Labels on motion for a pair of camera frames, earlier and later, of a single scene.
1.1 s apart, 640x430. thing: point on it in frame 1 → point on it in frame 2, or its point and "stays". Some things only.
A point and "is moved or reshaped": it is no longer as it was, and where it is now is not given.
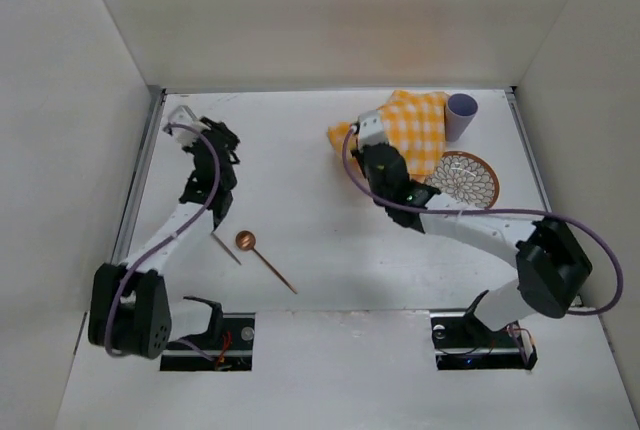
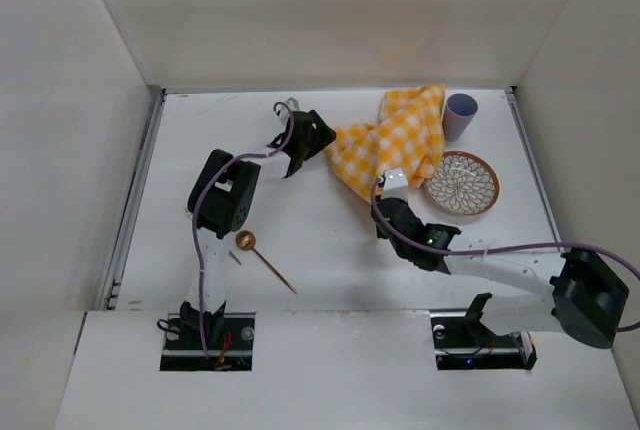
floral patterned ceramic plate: x=468 y=177 stays
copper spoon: x=246 y=240 stays
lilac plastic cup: x=460 y=109 stays
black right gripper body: x=375 y=154 → x=392 y=209
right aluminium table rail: x=511 y=92 stays
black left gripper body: x=216 y=135 → x=305 y=135
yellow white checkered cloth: x=414 y=122 is moved or reshaped
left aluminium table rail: x=155 y=98 stays
